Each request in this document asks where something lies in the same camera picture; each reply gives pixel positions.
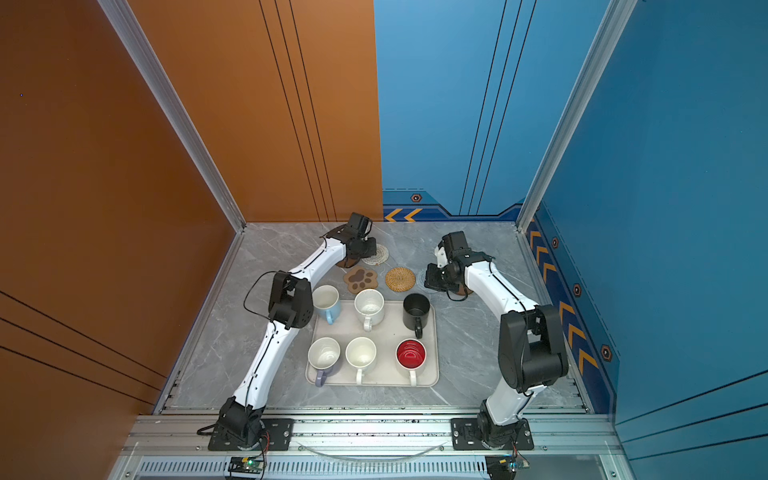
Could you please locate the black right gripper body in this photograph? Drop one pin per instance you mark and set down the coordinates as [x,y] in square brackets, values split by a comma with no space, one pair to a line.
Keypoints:
[440,278]

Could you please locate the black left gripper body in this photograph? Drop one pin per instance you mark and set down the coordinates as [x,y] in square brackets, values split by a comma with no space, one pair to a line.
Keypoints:
[365,248]

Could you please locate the white multicolour rope coaster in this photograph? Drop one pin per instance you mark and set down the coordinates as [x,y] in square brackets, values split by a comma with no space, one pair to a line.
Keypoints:
[380,256]

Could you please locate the cork paw print coaster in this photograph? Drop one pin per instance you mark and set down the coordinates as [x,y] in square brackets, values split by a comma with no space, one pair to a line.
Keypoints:
[359,279]

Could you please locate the woven rattan round coaster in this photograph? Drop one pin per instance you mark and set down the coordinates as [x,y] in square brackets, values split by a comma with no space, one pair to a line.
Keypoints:
[400,279]

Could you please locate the scratched brown wooden round coaster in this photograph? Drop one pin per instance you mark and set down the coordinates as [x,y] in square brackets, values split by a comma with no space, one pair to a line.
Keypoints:
[347,263]

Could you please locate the plain brown wooden round coaster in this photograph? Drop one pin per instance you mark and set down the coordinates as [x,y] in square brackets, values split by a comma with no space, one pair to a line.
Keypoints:
[461,293]

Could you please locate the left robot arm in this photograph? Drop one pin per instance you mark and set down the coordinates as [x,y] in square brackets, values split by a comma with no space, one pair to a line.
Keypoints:
[239,424]

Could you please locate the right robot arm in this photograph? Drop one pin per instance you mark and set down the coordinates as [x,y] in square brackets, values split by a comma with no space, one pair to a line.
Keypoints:
[532,354]

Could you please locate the black mug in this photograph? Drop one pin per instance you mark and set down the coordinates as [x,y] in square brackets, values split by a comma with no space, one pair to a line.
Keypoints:
[416,308]

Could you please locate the white speckled mug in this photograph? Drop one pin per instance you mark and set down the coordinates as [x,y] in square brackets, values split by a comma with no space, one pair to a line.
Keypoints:
[369,305]

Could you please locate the red inside white mug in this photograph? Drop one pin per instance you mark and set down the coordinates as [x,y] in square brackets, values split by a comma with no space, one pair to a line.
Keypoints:
[410,357]

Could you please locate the plain white mug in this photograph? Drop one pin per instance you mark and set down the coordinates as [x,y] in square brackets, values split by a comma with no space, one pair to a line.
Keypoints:
[361,354]

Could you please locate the white serving tray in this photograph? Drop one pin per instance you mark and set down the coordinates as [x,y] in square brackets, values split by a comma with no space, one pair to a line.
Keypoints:
[387,336]

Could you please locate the right circuit board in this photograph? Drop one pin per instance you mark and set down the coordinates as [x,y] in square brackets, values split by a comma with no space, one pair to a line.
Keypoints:
[505,467]

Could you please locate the left green circuit board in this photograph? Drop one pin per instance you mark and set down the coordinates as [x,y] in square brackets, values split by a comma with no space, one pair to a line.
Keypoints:
[246,468]

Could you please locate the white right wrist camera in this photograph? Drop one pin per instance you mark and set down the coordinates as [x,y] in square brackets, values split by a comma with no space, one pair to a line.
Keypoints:
[441,257]

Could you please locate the white mug blue handle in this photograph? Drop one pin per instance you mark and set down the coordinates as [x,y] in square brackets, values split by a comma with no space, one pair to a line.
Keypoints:
[326,302]

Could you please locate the white mug purple handle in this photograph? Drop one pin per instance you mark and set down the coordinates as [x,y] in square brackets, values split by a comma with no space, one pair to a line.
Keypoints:
[324,357]

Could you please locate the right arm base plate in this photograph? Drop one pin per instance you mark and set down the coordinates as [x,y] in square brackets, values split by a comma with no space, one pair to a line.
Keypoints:
[467,434]

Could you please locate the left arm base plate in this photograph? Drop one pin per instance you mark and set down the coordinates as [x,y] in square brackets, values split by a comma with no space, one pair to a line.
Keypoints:
[272,434]

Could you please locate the aluminium front rail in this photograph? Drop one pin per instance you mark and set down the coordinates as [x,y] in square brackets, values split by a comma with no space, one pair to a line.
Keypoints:
[372,444]

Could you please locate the aluminium corner post right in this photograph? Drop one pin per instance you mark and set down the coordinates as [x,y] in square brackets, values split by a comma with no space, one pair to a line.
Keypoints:
[608,34]

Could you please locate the aluminium corner post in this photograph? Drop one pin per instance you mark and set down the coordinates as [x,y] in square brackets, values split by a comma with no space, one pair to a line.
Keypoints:
[126,25]
[608,34]

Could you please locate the aluminium corner post left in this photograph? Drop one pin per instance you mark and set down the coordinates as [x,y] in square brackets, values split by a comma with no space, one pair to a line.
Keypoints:
[126,25]

